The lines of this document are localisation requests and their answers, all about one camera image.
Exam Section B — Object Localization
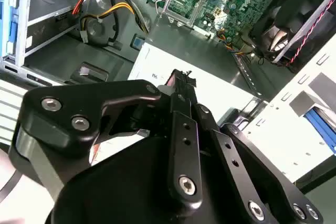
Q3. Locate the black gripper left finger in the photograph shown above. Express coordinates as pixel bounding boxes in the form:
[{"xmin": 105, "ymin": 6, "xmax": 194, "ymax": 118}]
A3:
[{"xmin": 9, "ymin": 68, "xmax": 205, "ymax": 211}]

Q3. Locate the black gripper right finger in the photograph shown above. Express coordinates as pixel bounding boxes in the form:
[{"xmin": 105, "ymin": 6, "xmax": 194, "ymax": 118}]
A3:
[{"xmin": 183, "ymin": 73, "xmax": 326, "ymax": 224}]

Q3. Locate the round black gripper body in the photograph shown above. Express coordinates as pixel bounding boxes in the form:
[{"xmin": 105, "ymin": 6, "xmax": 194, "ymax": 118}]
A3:
[{"xmin": 47, "ymin": 134, "xmax": 254, "ymax": 224}]

